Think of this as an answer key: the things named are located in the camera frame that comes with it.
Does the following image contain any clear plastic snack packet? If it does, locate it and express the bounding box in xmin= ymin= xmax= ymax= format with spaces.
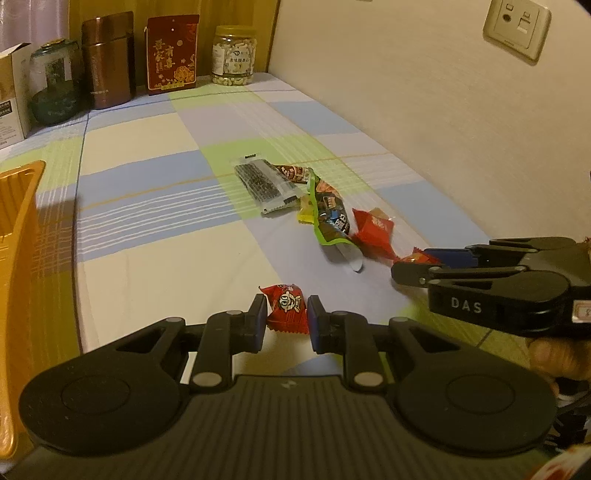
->
xmin=333 ymin=242 xmax=366 ymax=274

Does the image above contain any person's right hand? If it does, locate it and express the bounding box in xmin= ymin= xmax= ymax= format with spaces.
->
xmin=529 ymin=338 xmax=591 ymax=382

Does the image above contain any wall socket plate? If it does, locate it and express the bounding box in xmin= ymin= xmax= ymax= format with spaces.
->
xmin=483 ymin=0 xmax=552 ymax=62

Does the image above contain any red cartoon face candy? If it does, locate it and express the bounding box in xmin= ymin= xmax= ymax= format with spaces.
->
xmin=259 ymin=284 xmax=309 ymax=334

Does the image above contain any brown snack packet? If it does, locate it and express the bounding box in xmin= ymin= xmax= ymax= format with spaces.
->
xmin=276 ymin=164 xmax=315 ymax=185

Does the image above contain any red decorated box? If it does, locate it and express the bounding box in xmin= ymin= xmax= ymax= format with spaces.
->
xmin=145 ymin=15 xmax=200 ymax=96

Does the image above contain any orange plastic tray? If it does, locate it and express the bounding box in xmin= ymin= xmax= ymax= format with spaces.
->
xmin=0 ymin=160 xmax=47 ymax=467

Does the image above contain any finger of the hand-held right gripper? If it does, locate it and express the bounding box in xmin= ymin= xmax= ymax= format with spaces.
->
xmin=390 ymin=262 xmax=528 ymax=289
xmin=422 ymin=244 xmax=540 ymax=269

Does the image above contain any black sesame bar packet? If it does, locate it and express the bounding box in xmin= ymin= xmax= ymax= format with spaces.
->
xmin=233 ymin=154 xmax=303 ymax=215

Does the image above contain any orange red candy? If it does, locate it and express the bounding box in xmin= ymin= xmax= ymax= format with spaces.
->
xmin=392 ymin=247 xmax=441 ymax=268

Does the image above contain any clear plastic nut jar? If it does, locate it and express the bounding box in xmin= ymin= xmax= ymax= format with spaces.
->
xmin=211 ymin=25 xmax=258 ymax=87

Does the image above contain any green glass jar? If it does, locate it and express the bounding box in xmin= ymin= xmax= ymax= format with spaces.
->
xmin=28 ymin=41 xmax=86 ymax=125

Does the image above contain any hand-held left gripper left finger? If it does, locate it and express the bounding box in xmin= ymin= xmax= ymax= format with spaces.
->
xmin=84 ymin=293 xmax=269 ymax=394

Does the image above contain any brown metal canister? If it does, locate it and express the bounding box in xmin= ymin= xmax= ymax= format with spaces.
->
xmin=82 ymin=11 xmax=136 ymax=110

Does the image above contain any green edged dark snack packet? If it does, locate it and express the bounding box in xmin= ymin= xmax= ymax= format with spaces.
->
xmin=300 ymin=168 xmax=356 ymax=245

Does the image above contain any white cardboard box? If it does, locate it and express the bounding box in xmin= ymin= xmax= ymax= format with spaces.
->
xmin=0 ymin=42 xmax=33 ymax=149

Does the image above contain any pale curtain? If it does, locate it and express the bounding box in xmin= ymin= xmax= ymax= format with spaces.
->
xmin=0 ymin=0 xmax=70 ymax=52

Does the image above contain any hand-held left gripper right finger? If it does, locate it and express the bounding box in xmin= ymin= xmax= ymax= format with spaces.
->
xmin=307 ymin=294 xmax=490 ymax=394

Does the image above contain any red candy packet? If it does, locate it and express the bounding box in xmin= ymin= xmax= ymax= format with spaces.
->
xmin=351 ymin=208 xmax=400 ymax=265

